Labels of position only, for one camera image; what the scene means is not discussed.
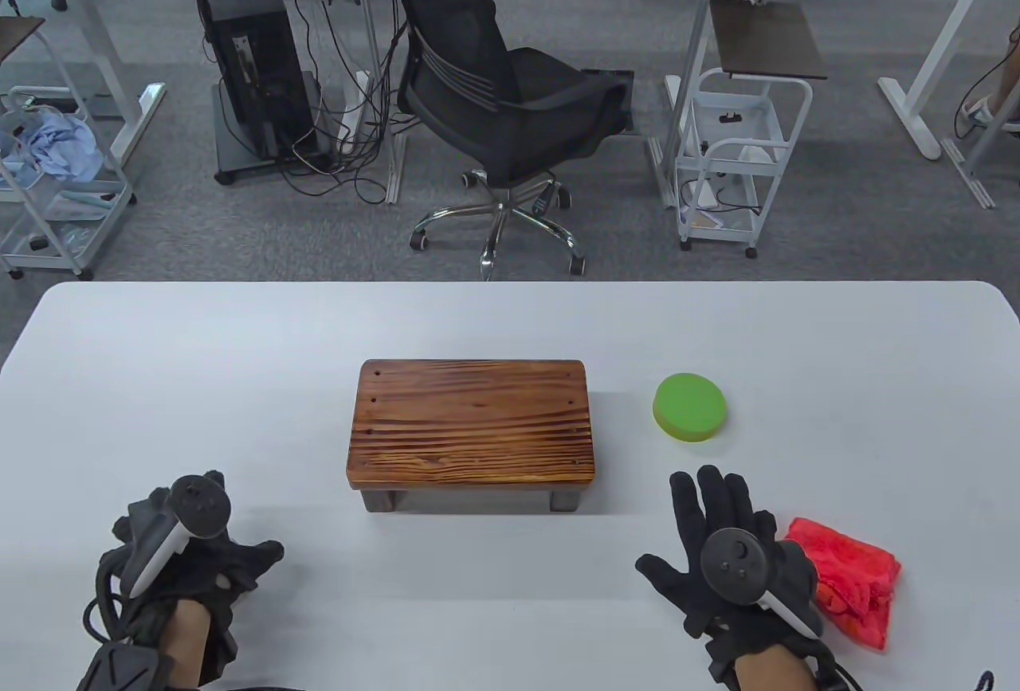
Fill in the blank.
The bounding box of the white wire rolling cart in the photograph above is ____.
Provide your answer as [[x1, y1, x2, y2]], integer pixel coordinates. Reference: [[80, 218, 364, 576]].
[[0, 85, 138, 281]]

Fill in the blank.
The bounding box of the black floor box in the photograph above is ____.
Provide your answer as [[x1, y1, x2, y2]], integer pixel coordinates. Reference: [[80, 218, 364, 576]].
[[582, 68, 638, 135]]

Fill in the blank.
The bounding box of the white power strip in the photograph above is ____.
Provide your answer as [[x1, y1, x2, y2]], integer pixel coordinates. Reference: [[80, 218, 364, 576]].
[[333, 69, 372, 143]]

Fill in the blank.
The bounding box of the black mesh office chair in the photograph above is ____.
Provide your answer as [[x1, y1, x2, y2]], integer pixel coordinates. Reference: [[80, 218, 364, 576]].
[[365, 0, 632, 277]]

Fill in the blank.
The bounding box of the red cloth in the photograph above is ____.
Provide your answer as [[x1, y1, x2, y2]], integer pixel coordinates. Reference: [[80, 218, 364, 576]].
[[785, 517, 901, 650]]

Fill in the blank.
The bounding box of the brown wooden stool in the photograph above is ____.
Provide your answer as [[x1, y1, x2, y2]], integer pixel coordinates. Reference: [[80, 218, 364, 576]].
[[346, 359, 598, 514]]

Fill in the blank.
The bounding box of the black computer tower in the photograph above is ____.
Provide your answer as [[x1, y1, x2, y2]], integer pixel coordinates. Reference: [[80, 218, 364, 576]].
[[206, 4, 318, 163]]

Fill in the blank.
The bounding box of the black and white controller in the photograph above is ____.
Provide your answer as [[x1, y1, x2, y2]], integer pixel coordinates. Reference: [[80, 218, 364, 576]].
[[700, 528, 826, 638], [96, 474, 233, 620]]

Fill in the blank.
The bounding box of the light blue cloth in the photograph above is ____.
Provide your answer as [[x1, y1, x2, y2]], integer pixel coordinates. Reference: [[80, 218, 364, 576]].
[[0, 111, 105, 188]]

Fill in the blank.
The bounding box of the dark brown side table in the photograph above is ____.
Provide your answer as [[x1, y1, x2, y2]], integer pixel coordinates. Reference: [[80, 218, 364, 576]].
[[0, 16, 46, 66]]

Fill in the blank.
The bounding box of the person's left forearm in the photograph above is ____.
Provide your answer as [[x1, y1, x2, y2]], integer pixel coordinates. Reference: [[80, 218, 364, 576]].
[[155, 599, 212, 691]]

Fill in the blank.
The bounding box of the grey rolling computer stand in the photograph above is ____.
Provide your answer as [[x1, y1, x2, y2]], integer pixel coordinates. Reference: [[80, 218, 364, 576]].
[[169, 0, 329, 186]]

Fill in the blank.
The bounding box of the person's left hand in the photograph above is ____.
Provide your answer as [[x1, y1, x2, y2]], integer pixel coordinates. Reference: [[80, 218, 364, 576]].
[[96, 470, 285, 688]]

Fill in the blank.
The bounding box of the black cable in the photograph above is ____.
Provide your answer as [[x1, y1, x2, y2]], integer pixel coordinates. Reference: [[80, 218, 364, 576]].
[[821, 651, 997, 691]]

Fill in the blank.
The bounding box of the black lattice wrist mount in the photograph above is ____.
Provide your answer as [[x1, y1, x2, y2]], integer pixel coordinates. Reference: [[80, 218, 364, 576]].
[[77, 642, 176, 691]]

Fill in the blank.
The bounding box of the dark brown board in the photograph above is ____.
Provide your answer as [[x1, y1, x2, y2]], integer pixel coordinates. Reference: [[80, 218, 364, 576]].
[[708, 0, 829, 81]]

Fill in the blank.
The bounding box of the tangle of black floor cables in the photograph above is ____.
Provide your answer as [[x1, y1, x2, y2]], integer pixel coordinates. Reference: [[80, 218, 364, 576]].
[[275, 0, 419, 206]]

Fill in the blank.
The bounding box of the green round sponge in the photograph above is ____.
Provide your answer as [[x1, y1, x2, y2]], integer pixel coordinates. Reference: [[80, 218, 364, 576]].
[[652, 372, 728, 445]]

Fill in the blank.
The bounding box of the person's right hand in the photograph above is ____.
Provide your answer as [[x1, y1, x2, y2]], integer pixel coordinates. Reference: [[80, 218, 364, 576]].
[[635, 465, 822, 672]]

